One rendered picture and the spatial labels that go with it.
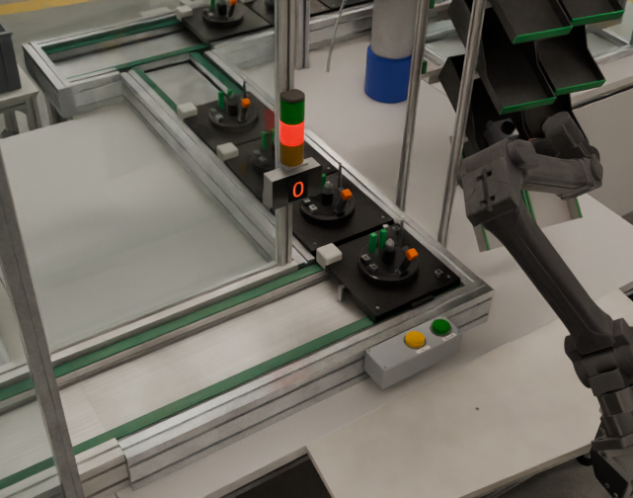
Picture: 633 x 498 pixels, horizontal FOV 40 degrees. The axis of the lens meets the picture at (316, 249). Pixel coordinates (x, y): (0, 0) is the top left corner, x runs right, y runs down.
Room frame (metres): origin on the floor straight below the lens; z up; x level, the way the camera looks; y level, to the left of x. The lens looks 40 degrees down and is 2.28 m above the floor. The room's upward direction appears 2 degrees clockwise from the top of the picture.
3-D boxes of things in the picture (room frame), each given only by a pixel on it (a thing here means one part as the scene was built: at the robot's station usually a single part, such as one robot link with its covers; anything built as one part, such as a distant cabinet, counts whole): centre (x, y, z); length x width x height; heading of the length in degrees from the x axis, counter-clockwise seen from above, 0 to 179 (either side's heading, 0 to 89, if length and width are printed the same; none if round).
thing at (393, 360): (1.29, -0.22, 0.93); 0.21 x 0.07 x 0.06; 124
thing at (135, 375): (1.36, 0.10, 0.91); 0.84 x 0.28 x 0.10; 124
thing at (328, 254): (1.54, -0.03, 0.97); 0.05 x 0.05 x 0.04; 34
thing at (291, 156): (1.50, 0.06, 1.28); 0.05 x 0.05 x 0.05
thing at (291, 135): (1.50, 0.06, 1.33); 0.05 x 0.05 x 0.05
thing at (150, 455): (1.23, -0.02, 0.91); 0.89 x 0.06 x 0.11; 124
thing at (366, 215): (1.72, -0.02, 1.01); 0.24 x 0.24 x 0.13; 34
